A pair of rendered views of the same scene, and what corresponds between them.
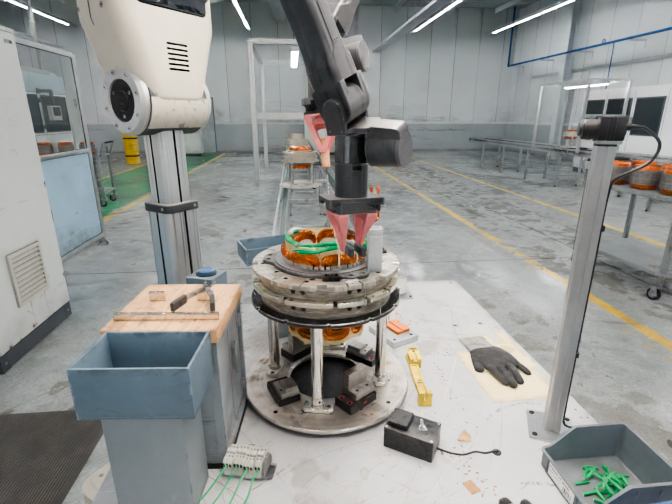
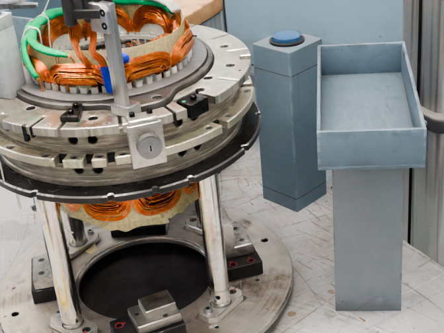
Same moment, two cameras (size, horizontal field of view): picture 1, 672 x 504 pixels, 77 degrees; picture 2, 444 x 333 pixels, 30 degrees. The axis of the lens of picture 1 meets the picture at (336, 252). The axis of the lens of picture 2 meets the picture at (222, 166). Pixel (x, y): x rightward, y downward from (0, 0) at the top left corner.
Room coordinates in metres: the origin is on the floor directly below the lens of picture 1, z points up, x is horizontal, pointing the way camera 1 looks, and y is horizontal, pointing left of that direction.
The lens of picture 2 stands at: (1.47, -0.66, 1.44)
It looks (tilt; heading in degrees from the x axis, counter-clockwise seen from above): 28 degrees down; 124
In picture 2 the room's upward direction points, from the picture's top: 6 degrees counter-clockwise
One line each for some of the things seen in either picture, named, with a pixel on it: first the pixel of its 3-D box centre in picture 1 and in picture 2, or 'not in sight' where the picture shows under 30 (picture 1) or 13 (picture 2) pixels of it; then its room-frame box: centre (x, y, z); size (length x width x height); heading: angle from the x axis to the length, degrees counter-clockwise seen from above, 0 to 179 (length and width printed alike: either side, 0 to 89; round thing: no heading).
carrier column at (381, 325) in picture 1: (381, 339); (58, 257); (0.86, -0.10, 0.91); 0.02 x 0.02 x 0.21
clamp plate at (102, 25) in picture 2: not in sight; (99, 18); (0.97, -0.08, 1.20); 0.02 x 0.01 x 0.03; 172
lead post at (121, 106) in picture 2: not in sight; (118, 59); (0.97, -0.08, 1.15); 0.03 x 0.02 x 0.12; 172
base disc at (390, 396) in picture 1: (326, 375); (145, 277); (0.88, 0.02, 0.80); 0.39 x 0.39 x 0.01
